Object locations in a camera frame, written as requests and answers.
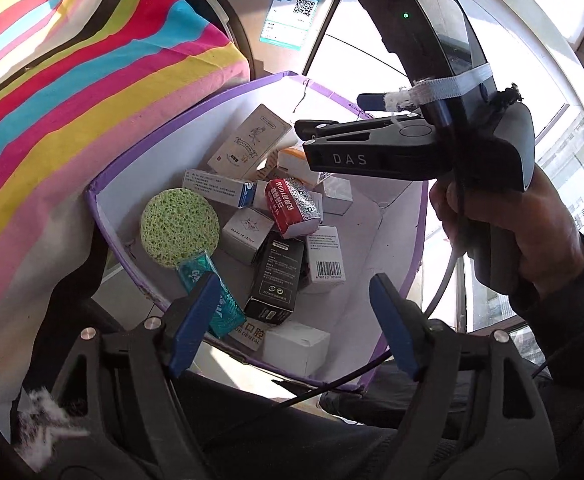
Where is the white blue toothpaste box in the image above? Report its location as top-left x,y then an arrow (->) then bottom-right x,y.
182,169 -> 256,208

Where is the small white cube box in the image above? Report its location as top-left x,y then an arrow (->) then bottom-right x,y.
321,176 -> 353,216

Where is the beige illustrated box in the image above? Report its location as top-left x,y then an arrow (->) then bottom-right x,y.
207,104 -> 291,180

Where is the black phone on gripper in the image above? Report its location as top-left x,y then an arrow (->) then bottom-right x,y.
358,0 -> 496,126

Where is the person's right hand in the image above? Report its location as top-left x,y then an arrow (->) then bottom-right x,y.
429,167 -> 584,300

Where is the purple white storage box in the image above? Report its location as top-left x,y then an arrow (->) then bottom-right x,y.
86,72 -> 427,386

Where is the orange white tissue pack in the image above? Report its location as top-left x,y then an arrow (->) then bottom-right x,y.
278,144 -> 331,188

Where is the striped colourful tablecloth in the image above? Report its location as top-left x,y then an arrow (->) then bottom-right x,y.
0,0 -> 249,427

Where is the white dental box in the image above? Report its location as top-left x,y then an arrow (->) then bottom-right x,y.
229,318 -> 271,352

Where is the white barcode box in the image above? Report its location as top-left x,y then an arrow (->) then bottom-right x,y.
304,226 -> 346,294

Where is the green round sponge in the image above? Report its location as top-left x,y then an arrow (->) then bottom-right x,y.
140,188 -> 220,268

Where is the red white tissue pack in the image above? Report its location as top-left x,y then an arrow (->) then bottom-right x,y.
265,178 -> 321,240

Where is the black box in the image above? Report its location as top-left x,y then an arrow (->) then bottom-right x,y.
244,232 -> 305,325

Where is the teal small box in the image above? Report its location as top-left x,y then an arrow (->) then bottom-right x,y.
177,252 -> 245,338

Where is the white diamond logo box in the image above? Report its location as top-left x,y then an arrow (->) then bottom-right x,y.
220,208 -> 275,264

